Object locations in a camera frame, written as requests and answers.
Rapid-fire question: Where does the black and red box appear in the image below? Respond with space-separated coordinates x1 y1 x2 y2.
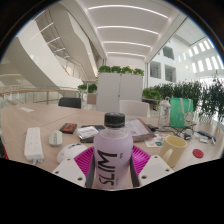
59 122 78 135

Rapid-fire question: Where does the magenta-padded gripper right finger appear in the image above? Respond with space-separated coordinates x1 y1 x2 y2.
129 144 175 188

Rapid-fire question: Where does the white power strip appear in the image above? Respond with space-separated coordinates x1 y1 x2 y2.
23 126 45 165

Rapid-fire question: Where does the white chair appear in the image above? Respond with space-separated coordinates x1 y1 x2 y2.
118 99 151 118

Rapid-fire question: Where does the tangle of black cables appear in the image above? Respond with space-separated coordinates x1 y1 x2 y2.
166 124 198 141

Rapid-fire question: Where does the clear plastic water bottle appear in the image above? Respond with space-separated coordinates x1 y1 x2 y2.
157 97 172 132

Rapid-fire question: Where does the black notebook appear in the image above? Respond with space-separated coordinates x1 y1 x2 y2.
79 124 106 144

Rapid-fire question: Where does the cream yellow mug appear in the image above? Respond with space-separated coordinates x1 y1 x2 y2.
159 135 188 169

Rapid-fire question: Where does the green tote bag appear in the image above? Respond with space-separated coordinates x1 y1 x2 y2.
169 97 194 129

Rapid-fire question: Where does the tablet in brown case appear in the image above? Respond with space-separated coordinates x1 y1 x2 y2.
124 117 156 143

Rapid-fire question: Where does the black chair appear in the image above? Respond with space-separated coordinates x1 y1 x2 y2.
57 96 82 110

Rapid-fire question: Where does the row of green hedge plants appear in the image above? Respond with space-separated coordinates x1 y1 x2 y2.
142 78 224 123

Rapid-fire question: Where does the flat round red coaster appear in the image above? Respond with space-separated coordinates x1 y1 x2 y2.
192 148 205 159

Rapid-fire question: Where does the white cabinet with plants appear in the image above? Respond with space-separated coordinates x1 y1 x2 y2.
95 65 146 113

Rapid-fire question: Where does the lilac drink bottle black cap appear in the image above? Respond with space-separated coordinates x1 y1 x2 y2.
92 112 134 191

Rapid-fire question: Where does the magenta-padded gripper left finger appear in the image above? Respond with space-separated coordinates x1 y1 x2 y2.
52 145 96 188

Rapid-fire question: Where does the white sticker sheet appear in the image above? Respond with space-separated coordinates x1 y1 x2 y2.
144 133 169 148

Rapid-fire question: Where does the small grey-white oval mouse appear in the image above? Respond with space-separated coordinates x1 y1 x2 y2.
48 130 64 147

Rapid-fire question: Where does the white computer mouse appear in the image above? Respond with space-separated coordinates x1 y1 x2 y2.
56 143 88 164

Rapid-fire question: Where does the white paper sheet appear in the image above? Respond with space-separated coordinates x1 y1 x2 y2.
18 106 35 113

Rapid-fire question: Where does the planter box with plants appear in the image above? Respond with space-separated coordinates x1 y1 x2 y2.
77 83 98 105

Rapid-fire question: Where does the white card packet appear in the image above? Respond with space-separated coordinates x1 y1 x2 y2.
77 126 100 140

